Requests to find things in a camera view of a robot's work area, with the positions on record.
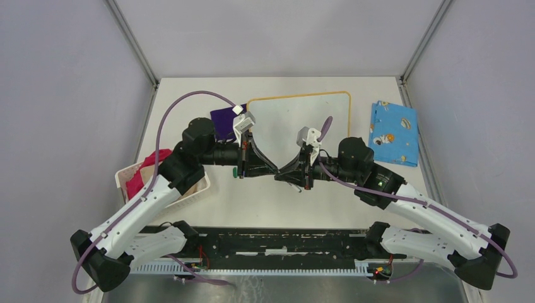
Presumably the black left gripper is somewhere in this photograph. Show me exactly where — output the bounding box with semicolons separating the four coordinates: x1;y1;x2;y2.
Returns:
199;132;278;179

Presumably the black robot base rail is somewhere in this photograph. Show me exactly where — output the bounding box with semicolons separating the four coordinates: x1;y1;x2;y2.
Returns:
138;226;408;271

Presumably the green capped whiteboard marker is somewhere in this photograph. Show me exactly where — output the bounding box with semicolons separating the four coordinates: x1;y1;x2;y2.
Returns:
288;183;302;193

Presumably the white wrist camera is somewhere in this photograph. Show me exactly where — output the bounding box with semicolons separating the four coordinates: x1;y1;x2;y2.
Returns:
232;112;256;145
297;127;322;157

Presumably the white plastic basket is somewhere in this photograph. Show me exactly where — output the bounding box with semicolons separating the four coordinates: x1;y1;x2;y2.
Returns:
115;162;211;211

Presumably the beige cloth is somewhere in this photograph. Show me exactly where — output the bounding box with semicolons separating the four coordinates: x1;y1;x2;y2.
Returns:
139;165;207;196

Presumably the blue patterned cloth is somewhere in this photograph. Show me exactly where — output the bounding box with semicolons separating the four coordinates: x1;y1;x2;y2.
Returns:
368;100;419;167

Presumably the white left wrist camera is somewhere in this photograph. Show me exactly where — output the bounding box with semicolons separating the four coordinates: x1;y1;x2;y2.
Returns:
232;112;256;145

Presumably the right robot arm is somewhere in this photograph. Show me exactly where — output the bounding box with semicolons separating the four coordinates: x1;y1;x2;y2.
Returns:
275;137;510;290

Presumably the yellow framed whiteboard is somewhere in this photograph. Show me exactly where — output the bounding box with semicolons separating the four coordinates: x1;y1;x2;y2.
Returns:
247;91;351;168

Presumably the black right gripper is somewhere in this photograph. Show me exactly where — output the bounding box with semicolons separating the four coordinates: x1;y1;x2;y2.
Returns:
275;146;360;191

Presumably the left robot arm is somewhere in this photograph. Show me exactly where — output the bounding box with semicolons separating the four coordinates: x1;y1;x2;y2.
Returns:
70;113;256;294

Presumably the red cloth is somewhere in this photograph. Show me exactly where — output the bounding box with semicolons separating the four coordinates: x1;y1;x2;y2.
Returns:
125;149;172;199

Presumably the purple cloth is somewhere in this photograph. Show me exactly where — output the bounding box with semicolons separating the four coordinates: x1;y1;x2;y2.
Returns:
209;107;237;142

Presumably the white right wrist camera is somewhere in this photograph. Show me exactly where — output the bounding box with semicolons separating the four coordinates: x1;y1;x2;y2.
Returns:
297;127;322;157

